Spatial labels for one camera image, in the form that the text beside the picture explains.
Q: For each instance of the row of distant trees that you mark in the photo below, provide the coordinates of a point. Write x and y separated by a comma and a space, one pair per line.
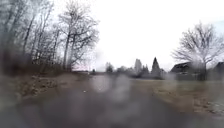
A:
155, 68

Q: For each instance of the grey asphalt road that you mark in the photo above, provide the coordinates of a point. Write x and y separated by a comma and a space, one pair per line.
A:
100, 110

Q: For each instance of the row of bare trees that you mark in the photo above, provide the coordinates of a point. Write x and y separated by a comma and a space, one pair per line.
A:
68, 40

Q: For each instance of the dark building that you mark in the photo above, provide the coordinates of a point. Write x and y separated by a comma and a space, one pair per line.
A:
181, 68

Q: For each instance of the brownish grass field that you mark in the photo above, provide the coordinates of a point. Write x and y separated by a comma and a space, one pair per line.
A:
180, 94

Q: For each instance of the brownish grass verge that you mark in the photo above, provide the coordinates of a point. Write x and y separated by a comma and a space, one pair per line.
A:
33, 85

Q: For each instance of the large bare tree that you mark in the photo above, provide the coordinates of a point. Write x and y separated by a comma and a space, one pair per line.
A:
203, 56

